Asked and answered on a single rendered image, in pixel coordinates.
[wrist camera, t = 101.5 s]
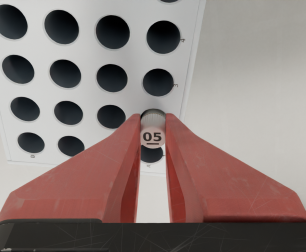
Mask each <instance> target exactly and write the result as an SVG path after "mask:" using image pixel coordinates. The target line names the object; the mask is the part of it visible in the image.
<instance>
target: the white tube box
mask: <svg viewBox="0 0 306 252"><path fill-rule="evenodd" d="M206 2H207V0H0V135H1V139H2V143H3V147H4V151H5V155H6V159H7V163H8V164H13V165H25V166H37V167H49V168H54V167H56V166H58V165H60V164H61V163H63V162H65V161H67V160H68V159H70V158H72V157H74V156H75V155H77V154H79V153H81V152H82V151H84V150H86V149H88V148H89V147H91V146H93V145H95V144H96V143H98V142H100V141H102V140H103V139H105V138H107V137H108V136H110V135H111V134H112V133H113V132H114V131H115V130H116V129H118V128H119V127H120V126H121V125H122V124H123V123H124V122H125V121H126V120H127V119H128V118H129V117H130V116H131V115H133V114H140V120H141V119H142V117H143V112H145V111H146V110H149V109H158V110H161V111H163V112H164V113H165V114H167V113H171V114H174V115H175V116H176V117H177V118H178V119H179V120H180V121H181V122H182V123H184V120H185V115H186V109H187V104H188V99H189V93H190V88H191V82H192V77H193V72H194V66H195V61H196V55H197V50H198V45H199V39H200V34H201V29H202V23H203V18H204V12H205V7H206ZM140 175H146V176H158V177H166V150H165V143H164V145H162V146H160V147H158V148H148V147H146V146H144V145H142V143H141V149H140Z"/></svg>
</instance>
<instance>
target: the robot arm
mask: <svg viewBox="0 0 306 252"><path fill-rule="evenodd" d="M140 129H141V116H140V114H139V113H134V114H132V115H131V116H130V117H129V118H128V119H127V120H126V121H125V122H124V123H123V124H122V125H121V126H120V127H119V128H118V129H116V130H115V131H114V132H113V133H112V134H111V135H110V136H108V137H106V138H105V139H103V140H101V141H99V142H98V143H96V144H94V145H92V146H91V147H89V148H87V149H85V150H84V151H82V152H80V153H78V154H77V155H75V156H73V157H71V158H70V159H68V160H66V161H64V162H63V163H61V164H59V165H57V166H56V167H54V168H52V169H50V170H49V171H47V172H45V173H43V174H42V175H40V176H38V177H36V178H35V179H33V180H31V181H29V182H28V183H26V184H24V185H22V186H21V187H19V188H17V189H15V190H14V191H12V192H11V193H10V194H9V195H8V197H7V199H6V201H5V203H4V205H3V207H2V209H1V211H0V252H306V210H305V208H304V206H303V204H302V202H301V200H300V198H299V196H298V194H297V193H296V192H295V191H293V190H292V189H290V188H288V187H286V186H285V185H283V184H281V183H279V182H278V181H276V180H274V179H272V178H271V177H269V176H267V175H265V174H264V173H262V172H260V171H258V170H257V169H255V168H253V167H251V166H250V165H248V164H246V163H244V162H242V161H241V160H239V159H237V158H235V157H234V156H232V155H230V154H228V153H227V152H225V151H223V150H221V149H220V148H218V147H216V146H214V145H213V144H211V143H209V142H207V141H206V140H204V139H202V138H200V137H199V136H197V135H196V134H194V133H193V132H192V131H191V130H190V129H189V128H188V127H187V126H186V125H185V124H184V123H182V122H181V121H180V120H179V119H178V118H177V117H176V116H175V115H174V114H172V113H166V115H165V131H166V137H165V172H166V186H167V198H168V210H169V222H143V223H136V221H137V209H138V198H139V186H140V171H141V136H140Z"/></svg>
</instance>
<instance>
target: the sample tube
mask: <svg viewBox="0 0 306 252"><path fill-rule="evenodd" d="M165 142H166V114H165V113H164V112H163V111H161V110H159V109H155V108H152V109H148V110H146V111H144V112H143V115H142V118H141V121H140V143H141V144H142V145H144V146H145V147H147V148H151V149H155V148H159V147H161V146H162V145H164V143H165Z"/></svg>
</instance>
